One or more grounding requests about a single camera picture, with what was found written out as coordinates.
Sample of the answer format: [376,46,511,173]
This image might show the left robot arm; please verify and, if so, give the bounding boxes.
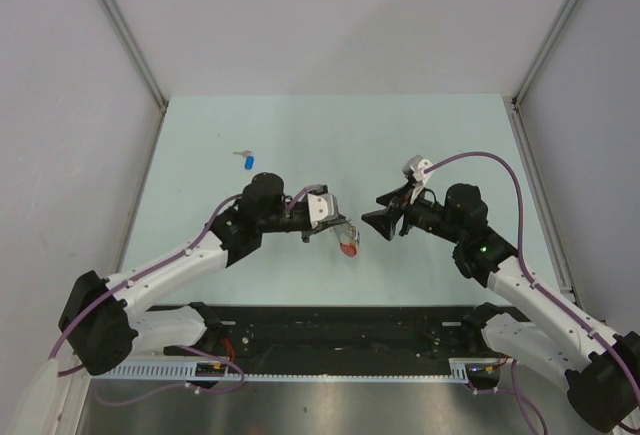
[50,172,349,375]

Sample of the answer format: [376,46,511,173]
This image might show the red handled keyring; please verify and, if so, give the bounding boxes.
[331,221,360,258]

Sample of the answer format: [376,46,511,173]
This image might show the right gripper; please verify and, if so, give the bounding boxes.
[362,180,464,244]

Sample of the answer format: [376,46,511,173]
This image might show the purple cable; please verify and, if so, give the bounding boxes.
[422,151,640,435]
[48,183,329,406]

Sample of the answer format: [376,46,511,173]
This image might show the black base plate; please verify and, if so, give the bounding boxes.
[149,302,551,376]

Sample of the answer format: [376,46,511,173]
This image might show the aluminium frame post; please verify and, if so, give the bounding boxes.
[510,0,606,106]
[73,0,169,111]

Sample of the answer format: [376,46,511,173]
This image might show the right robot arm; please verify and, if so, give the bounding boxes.
[361,184,639,433]

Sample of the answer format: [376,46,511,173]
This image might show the white cable duct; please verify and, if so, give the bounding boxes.
[98,357,510,383]

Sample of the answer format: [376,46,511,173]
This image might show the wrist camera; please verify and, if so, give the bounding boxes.
[306,193,339,228]
[402,155,433,205]

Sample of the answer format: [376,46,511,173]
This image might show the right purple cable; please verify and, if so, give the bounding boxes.
[422,151,640,435]

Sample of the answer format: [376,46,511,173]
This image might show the solid blue tag key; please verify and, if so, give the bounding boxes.
[234,150,255,171]

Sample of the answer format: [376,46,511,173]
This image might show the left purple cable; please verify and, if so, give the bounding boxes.
[48,183,329,406]

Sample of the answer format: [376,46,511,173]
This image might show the left aluminium frame post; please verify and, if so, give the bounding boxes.
[73,0,169,111]

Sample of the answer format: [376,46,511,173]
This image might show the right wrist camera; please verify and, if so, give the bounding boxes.
[402,155,433,205]

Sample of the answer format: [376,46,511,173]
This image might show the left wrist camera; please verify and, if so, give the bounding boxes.
[306,193,339,228]

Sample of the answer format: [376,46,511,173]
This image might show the right aluminium frame post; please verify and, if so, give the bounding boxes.
[510,0,606,106]

